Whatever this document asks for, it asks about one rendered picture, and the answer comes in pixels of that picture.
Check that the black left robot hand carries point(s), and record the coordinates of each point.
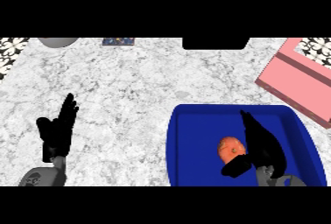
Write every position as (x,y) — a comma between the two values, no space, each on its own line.
(59,131)

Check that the orange squash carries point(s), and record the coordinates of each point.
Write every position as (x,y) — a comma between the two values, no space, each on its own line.
(231,148)

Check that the black appliance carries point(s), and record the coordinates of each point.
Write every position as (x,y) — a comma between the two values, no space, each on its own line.
(214,43)

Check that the grey round bowl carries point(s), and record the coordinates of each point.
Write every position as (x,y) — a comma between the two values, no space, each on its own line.
(56,41)

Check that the blue plastic tray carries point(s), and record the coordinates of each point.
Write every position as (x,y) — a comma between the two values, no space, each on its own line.
(203,140)

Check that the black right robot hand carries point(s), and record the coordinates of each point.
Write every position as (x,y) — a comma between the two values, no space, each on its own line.
(263,143)

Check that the pink cardboard box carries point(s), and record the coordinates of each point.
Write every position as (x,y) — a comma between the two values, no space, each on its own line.
(297,81)

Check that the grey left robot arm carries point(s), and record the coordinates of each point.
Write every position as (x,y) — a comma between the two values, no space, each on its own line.
(44,173)

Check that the dark blue patterned box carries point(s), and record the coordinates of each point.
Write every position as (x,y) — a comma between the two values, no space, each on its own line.
(118,41)

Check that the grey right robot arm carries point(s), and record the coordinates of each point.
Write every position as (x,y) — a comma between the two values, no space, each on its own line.
(275,178)

